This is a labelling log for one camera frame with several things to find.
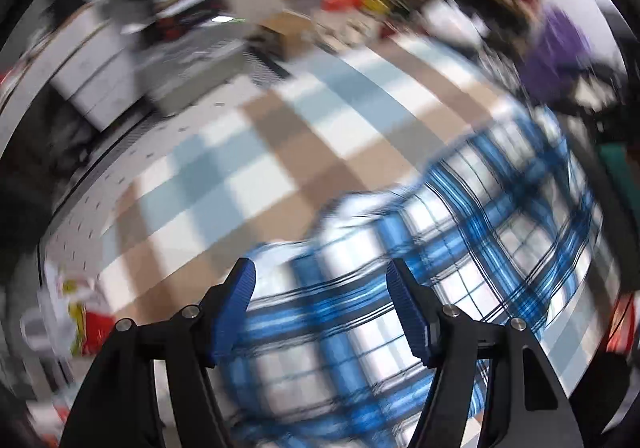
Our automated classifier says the checked bed sheet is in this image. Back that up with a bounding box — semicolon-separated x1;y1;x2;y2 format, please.
100;35;621;394

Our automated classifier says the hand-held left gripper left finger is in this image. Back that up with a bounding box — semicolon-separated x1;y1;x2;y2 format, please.
59;258;257;448

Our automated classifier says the purple cloth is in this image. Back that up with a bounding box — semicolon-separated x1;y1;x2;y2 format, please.
520;5;593;104

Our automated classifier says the blue white plaid shirt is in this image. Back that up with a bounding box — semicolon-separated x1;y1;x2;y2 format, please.
215;108;608;441

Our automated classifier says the silver suitcase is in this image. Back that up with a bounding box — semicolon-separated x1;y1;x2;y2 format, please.
145;35;266;116

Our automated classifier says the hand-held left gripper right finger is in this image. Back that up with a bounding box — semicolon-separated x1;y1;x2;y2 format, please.
386;258;586;448

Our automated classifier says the white drawer desk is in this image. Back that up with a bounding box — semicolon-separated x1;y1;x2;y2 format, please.
10;3;151;131

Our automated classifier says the green cloth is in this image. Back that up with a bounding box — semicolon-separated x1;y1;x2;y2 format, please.
597;143;631;199

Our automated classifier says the white dotted floor mat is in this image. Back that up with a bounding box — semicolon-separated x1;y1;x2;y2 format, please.
37;73;256;279

